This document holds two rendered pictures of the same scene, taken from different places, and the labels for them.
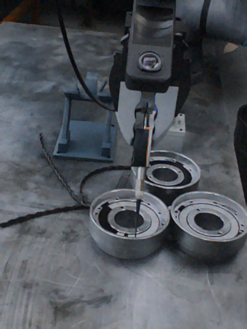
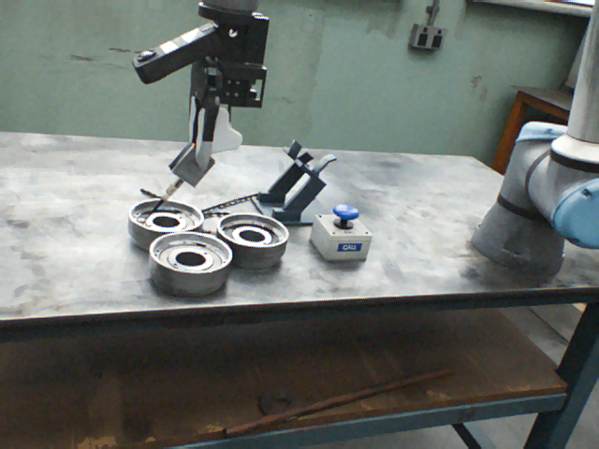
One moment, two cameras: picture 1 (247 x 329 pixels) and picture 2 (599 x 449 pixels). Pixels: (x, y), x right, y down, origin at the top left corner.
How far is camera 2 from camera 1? 0.84 m
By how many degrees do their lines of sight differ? 55
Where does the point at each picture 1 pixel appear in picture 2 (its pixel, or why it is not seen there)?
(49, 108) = (331, 192)
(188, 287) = (110, 269)
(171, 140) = (323, 239)
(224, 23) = (538, 190)
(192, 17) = (521, 173)
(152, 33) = (174, 44)
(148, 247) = (136, 235)
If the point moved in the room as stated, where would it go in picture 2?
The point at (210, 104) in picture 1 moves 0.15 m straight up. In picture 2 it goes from (472, 280) to (503, 192)
